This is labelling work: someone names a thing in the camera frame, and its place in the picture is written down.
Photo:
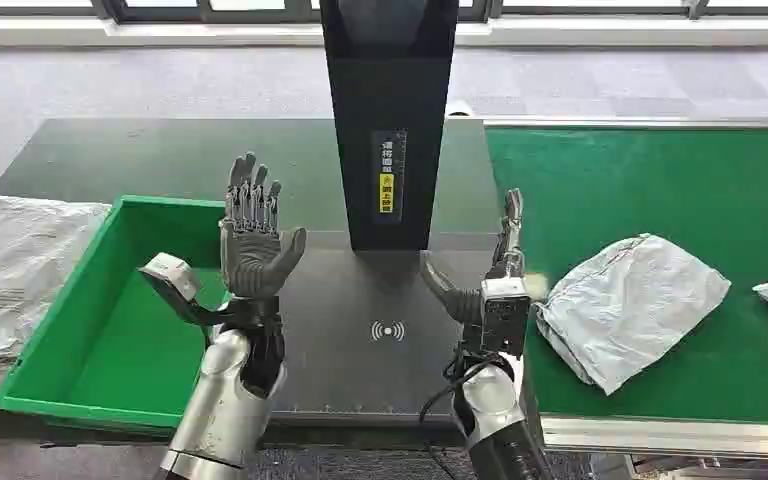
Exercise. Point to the green plastic crate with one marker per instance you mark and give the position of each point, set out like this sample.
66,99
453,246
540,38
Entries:
112,344

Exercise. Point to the plain grey plastic parcel bag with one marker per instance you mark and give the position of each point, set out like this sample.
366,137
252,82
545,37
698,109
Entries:
629,305

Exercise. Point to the large white plastic bag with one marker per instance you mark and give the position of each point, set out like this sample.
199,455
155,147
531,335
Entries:
13,265

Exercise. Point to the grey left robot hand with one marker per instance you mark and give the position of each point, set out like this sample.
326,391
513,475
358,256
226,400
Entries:
251,258

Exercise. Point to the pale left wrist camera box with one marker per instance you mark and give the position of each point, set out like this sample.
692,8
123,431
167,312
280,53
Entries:
172,272

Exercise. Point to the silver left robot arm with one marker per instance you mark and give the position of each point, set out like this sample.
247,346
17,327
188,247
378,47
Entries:
222,411

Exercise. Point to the black scanner base plate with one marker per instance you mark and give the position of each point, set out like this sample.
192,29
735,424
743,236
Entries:
357,378

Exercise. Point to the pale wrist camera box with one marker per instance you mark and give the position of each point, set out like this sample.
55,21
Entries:
504,318
172,272

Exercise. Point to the yellow black label sticker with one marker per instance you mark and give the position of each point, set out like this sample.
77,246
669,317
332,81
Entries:
387,192

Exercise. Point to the green conveyor belt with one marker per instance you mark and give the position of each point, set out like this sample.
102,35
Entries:
622,185

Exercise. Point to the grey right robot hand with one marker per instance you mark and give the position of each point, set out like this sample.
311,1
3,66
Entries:
460,305

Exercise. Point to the small white round object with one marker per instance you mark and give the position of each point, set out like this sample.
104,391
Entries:
460,109

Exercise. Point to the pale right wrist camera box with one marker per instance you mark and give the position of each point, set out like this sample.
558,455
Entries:
504,318

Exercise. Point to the black scanner column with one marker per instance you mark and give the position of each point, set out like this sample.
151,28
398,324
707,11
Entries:
384,99

